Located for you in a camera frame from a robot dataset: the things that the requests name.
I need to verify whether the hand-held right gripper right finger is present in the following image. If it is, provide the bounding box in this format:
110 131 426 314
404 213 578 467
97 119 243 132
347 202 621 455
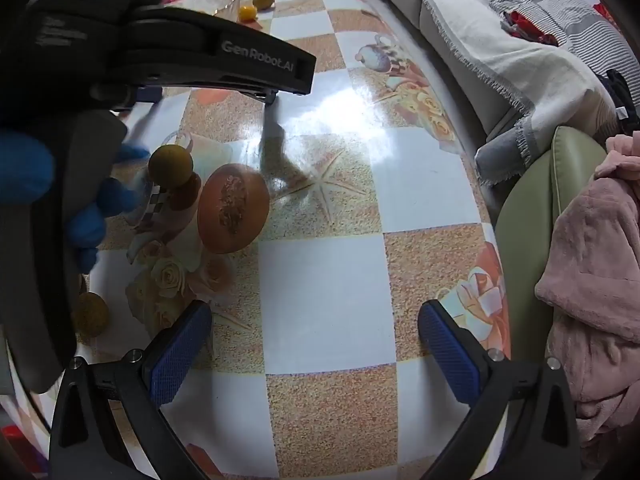
418 299 584 480

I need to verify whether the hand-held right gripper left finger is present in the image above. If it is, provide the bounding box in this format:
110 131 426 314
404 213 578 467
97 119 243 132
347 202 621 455
50 300 213 480

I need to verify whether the person's left hand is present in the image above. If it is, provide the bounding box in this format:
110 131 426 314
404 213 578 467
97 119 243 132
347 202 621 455
0 127 151 276

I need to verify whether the large brown round fruit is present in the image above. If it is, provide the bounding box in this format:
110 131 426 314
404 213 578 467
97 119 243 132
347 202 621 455
196 164 271 255

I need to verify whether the checkered printed tablecloth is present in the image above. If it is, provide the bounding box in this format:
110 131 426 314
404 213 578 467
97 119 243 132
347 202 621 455
10 0 513 480

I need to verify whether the pink fleece blanket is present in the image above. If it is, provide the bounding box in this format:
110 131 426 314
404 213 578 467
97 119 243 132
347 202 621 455
535 130 640 451

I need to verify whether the green cushion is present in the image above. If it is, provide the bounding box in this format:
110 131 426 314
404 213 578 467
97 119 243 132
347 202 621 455
492 125 608 361

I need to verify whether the white grey fringed blanket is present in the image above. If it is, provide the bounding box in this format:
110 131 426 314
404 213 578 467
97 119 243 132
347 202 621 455
400 0 621 186

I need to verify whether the red patterned cloth item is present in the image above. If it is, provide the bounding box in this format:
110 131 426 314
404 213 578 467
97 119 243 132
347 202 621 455
500 10 558 46

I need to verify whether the black cloth item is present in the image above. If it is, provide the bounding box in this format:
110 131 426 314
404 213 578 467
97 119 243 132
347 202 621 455
597 67 640 136

